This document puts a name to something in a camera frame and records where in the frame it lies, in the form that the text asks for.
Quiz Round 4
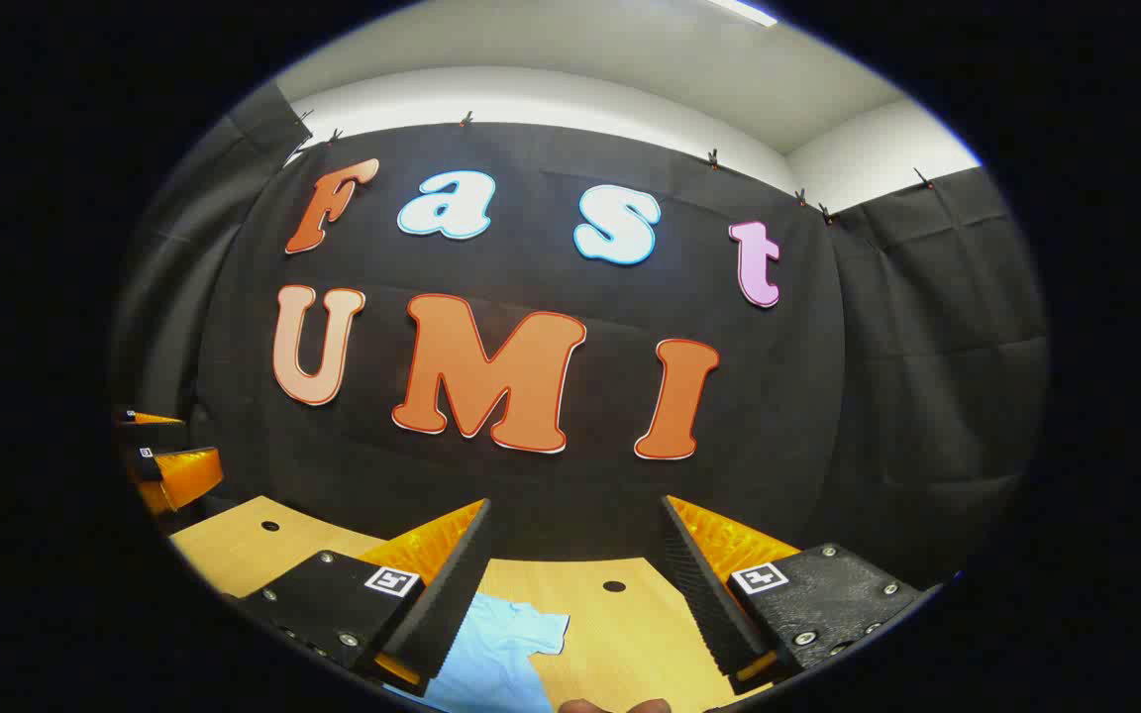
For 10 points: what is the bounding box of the white ceiling light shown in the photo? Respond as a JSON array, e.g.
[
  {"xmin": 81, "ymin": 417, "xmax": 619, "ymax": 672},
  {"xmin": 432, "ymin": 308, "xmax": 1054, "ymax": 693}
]
[{"xmin": 707, "ymin": 0, "xmax": 779, "ymax": 28}]

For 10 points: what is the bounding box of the plain black curtain cloth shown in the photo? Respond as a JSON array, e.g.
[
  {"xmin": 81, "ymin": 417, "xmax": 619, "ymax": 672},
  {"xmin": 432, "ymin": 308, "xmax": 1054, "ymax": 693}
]
[
  {"xmin": 808, "ymin": 166, "xmax": 1049, "ymax": 585},
  {"xmin": 110, "ymin": 84, "xmax": 314, "ymax": 417}
]

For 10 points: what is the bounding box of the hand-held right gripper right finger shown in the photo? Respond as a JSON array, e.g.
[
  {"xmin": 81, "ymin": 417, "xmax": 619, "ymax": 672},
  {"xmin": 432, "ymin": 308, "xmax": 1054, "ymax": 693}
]
[{"xmin": 660, "ymin": 494, "xmax": 933, "ymax": 696}]

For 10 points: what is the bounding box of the black backdrop cloth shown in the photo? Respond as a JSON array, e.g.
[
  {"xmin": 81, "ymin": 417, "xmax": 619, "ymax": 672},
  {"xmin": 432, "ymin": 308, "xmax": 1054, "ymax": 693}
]
[{"xmin": 196, "ymin": 121, "xmax": 847, "ymax": 563}]

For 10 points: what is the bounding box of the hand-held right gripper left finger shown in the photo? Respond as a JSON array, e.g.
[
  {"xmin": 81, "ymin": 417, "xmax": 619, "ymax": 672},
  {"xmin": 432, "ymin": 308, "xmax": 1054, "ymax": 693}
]
[{"xmin": 234, "ymin": 498, "xmax": 492, "ymax": 697}]

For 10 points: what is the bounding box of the light blue T-shirt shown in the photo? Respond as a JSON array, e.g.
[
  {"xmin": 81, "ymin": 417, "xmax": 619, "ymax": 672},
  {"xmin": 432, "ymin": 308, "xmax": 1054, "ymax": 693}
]
[{"xmin": 387, "ymin": 591, "xmax": 571, "ymax": 713}]

